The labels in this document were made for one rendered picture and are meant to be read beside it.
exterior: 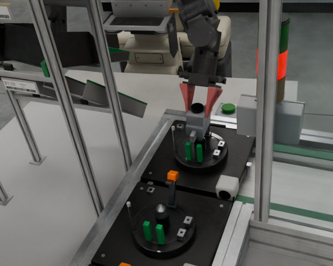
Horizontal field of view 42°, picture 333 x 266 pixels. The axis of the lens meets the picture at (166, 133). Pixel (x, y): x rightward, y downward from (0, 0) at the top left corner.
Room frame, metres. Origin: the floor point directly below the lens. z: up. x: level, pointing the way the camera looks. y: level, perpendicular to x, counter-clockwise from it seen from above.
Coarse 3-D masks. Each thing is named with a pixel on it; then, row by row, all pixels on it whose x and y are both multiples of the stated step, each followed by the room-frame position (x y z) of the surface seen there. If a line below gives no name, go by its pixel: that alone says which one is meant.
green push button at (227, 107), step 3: (225, 105) 1.03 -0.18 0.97; (228, 105) 1.03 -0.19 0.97; (231, 105) 1.03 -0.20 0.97; (234, 105) 1.03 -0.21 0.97; (222, 108) 1.02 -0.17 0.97; (225, 108) 1.02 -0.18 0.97; (228, 108) 1.01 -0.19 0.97; (231, 108) 1.01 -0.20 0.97; (234, 108) 1.01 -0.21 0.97; (225, 111) 1.01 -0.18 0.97; (228, 111) 1.00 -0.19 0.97; (231, 111) 1.00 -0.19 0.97
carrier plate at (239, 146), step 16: (176, 128) 0.96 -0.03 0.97; (224, 128) 0.93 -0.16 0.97; (160, 144) 0.90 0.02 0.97; (240, 144) 0.85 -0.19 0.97; (160, 160) 0.83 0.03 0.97; (240, 160) 0.79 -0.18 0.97; (144, 176) 0.78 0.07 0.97; (160, 176) 0.78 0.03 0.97; (192, 176) 0.76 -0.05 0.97; (208, 176) 0.75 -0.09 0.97; (240, 176) 0.74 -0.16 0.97; (192, 192) 0.72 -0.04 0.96; (208, 192) 0.70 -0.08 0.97
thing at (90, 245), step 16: (160, 128) 0.98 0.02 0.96; (144, 160) 0.85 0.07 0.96; (128, 176) 0.80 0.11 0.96; (128, 192) 0.75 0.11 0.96; (112, 208) 0.70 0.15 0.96; (240, 208) 0.65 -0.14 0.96; (96, 224) 0.66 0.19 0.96; (112, 224) 0.65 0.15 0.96; (240, 224) 0.60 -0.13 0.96; (96, 240) 0.62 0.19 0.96; (224, 240) 0.57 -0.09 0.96; (240, 240) 0.56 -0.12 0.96; (80, 256) 0.58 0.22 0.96; (224, 256) 0.53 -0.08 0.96; (240, 256) 0.54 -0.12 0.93
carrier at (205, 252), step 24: (144, 192) 0.73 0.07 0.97; (168, 192) 0.72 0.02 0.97; (120, 216) 0.67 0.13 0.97; (144, 216) 0.64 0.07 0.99; (168, 216) 0.60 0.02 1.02; (192, 216) 0.62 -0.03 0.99; (216, 216) 0.63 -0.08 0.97; (120, 240) 0.60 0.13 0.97; (144, 240) 0.58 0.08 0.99; (168, 240) 0.57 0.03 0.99; (192, 240) 0.57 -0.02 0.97; (216, 240) 0.56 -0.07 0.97; (96, 264) 0.55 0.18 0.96; (144, 264) 0.53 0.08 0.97; (168, 264) 0.52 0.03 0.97; (192, 264) 0.51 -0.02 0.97
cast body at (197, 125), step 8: (192, 104) 0.84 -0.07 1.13; (200, 104) 0.84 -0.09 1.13; (192, 112) 0.82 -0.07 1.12; (200, 112) 0.82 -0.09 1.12; (192, 120) 0.81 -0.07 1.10; (200, 120) 0.80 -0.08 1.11; (208, 120) 0.84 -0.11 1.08; (192, 128) 0.81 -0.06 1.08; (200, 128) 0.80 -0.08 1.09; (192, 136) 0.79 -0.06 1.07; (200, 136) 0.80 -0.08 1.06
